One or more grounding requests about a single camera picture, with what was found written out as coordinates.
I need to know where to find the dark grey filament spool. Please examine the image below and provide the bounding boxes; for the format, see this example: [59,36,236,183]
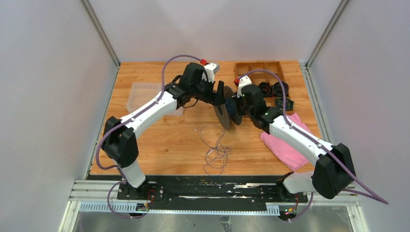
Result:
[214,86,242,130]

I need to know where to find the aluminium corner frame post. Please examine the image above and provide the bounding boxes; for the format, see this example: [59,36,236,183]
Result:
[305,0,350,69]
[80,0,120,68]

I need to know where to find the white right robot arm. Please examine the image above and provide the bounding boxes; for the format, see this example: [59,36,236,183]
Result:
[234,84,356,202]

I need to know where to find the pink cloth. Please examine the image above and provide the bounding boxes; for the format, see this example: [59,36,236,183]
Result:
[260,132,309,172]

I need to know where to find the aluminium corner frame post right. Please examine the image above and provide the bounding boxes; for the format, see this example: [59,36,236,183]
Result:
[305,0,350,69]

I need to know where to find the aluminium corner frame post left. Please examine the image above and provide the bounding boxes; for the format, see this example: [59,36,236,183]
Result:
[80,0,120,68]

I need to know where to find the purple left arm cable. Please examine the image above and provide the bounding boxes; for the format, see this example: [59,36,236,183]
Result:
[95,54,207,220]

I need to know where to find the thin blue cable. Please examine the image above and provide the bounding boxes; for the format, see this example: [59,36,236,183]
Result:
[200,97,239,177]

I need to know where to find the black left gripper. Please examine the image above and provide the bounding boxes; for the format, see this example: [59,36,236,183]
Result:
[191,75,226,106]

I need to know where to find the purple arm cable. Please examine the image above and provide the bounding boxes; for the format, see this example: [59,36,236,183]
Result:
[235,69,389,222]
[95,54,207,220]

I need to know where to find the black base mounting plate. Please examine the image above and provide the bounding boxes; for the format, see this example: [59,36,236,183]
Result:
[117,175,308,212]

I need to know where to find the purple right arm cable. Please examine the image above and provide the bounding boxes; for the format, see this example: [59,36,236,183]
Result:
[235,69,389,222]

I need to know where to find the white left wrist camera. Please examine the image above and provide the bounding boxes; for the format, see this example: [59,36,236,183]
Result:
[203,63,220,83]

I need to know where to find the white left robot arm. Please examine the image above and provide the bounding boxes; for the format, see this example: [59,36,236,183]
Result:
[101,62,225,200]

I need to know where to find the aluminium rail frame front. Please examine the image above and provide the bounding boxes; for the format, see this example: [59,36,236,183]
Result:
[59,175,369,232]

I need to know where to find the wooden compartment organizer tray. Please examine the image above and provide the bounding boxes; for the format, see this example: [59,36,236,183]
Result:
[234,61,294,115]

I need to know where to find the clear plastic divided tray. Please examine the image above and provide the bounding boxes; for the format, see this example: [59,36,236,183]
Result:
[126,82,185,116]

